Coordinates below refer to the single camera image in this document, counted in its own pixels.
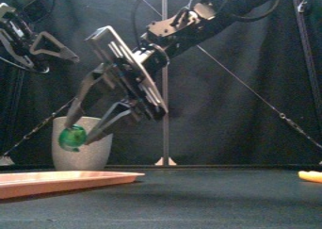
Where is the green toy pepper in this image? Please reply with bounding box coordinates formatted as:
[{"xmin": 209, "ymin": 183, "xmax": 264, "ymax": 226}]
[{"xmin": 56, "ymin": 123, "xmax": 88, "ymax": 153}]

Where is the pink plate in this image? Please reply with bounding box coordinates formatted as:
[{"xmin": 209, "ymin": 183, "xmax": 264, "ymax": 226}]
[{"xmin": 0, "ymin": 171, "xmax": 145, "ymax": 200}]

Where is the white speckled cup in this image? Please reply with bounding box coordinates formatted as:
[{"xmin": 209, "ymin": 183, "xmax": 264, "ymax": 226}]
[{"xmin": 50, "ymin": 115, "xmax": 114, "ymax": 172}]

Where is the yellow toy food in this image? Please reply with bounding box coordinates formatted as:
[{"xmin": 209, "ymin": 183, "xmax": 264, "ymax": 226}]
[{"xmin": 296, "ymin": 170, "xmax": 322, "ymax": 185}]

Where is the grey vertical frame pole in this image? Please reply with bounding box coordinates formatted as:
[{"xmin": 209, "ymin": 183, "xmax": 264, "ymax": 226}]
[{"xmin": 153, "ymin": 0, "xmax": 179, "ymax": 167}]

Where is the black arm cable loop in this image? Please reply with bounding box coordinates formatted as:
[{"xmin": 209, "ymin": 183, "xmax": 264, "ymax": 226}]
[{"xmin": 130, "ymin": 0, "xmax": 165, "ymax": 50}]

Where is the dark slanted frame post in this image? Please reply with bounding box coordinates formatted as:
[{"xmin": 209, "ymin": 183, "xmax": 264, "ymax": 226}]
[{"xmin": 291, "ymin": 0, "xmax": 322, "ymax": 118}]

